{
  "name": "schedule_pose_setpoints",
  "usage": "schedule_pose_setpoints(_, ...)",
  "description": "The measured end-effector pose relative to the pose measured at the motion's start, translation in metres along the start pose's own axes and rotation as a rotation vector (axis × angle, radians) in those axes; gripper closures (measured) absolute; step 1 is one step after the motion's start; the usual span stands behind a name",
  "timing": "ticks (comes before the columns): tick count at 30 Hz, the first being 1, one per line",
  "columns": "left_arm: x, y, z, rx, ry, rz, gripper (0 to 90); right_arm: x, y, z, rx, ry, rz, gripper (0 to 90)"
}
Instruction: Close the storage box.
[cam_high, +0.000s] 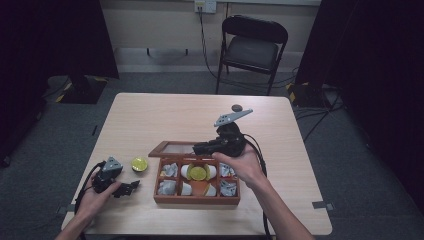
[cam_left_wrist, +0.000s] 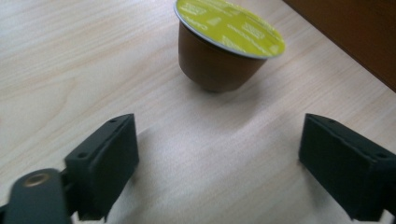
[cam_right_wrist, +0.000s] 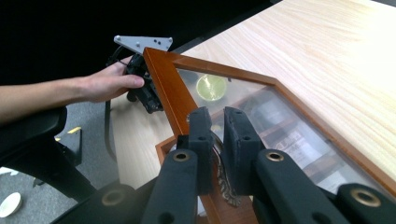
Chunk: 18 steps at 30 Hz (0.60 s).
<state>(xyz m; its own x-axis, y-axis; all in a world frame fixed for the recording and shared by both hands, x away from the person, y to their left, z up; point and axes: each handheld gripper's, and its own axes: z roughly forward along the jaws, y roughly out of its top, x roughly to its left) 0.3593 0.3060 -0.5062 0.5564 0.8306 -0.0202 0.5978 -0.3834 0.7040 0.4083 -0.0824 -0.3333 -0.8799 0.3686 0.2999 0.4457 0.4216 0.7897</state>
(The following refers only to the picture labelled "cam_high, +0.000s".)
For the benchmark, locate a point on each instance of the dark curtain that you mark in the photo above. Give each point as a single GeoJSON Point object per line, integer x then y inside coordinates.
{"type": "Point", "coordinates": [376, 66]}
{"type": "Point", "coordinates": [50, 50]}

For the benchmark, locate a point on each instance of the black folding chair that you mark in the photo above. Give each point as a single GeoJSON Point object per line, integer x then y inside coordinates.
{"type": "Point", "coordinates": [253, 50]}

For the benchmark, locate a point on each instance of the dark round table grommet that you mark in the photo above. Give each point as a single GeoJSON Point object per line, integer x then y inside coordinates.
{"type": "Point", "coordinates": [236, 107]}

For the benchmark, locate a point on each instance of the white wall skirting duct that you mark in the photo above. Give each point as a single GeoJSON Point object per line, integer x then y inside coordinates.
{"type": "Point", "coordinates": [133, 60]}

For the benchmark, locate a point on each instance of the white wall socket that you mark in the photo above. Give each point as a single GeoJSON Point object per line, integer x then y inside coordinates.
{"type": "Point", "coordinates": [206, 6]}

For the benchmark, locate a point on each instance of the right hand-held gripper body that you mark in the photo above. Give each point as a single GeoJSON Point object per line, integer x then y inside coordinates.
{"type": "Point", "coordinates": [231, 140]}

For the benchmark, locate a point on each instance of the person's left hand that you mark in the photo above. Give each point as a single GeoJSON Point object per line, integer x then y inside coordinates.
{"type": "Point", "coordinates": [91, 205]}

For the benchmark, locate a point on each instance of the black stand base yellow stripes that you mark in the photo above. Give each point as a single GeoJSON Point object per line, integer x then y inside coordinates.
{"type": "Point", "coordinates": [306, 95]}
{"type": "Point", "coordinates": [83, 91]}

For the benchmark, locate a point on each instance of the group of silver foil packets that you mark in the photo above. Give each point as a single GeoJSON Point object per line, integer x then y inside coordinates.
{"type": "Point", "coordinates": [168, 187]}

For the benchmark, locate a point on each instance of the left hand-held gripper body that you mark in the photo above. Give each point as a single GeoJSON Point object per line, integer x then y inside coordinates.
{"type": "Point", "coordinates": [105, 178]}

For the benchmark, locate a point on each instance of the wooden box with glass lid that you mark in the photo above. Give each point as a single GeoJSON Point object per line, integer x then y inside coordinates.
{"type": "Point", "coordinates": [196, 200]}

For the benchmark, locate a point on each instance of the yellow-green round disc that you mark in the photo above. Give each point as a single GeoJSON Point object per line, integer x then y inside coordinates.
{"type": "Point", "coordinates": [139, 164]}
{"type": "Point", "coordinates": [198, 173]}

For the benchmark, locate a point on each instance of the person's right hand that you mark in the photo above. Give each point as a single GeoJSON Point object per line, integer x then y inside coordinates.
{"type": "Point", "coordinates": [245, 166]}

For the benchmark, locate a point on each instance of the grey tape strip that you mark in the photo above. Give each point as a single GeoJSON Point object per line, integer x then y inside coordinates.
{"type": "Point", "coordinates": [70, 208]}
{"type": "Point", "coordinates": [323, 205]}

